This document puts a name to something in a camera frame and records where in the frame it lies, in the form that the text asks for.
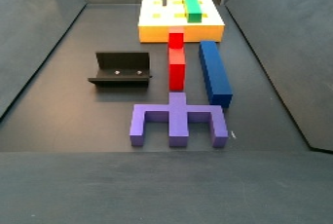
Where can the green long block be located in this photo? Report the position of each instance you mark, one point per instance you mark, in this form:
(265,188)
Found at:
(193,11)

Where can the black angle bracket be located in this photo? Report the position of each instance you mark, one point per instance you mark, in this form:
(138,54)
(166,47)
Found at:
(122,68)

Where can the red stepped block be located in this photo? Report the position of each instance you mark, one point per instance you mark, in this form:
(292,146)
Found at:
(175,58)

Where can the yellow slotted board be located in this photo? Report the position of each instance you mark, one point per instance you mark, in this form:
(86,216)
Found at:
(159,18)

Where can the blue long block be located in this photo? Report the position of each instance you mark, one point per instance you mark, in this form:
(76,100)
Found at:
(217,83)

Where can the purple fork-shaped block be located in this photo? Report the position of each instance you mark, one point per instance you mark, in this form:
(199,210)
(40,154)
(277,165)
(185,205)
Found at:
(178,114)

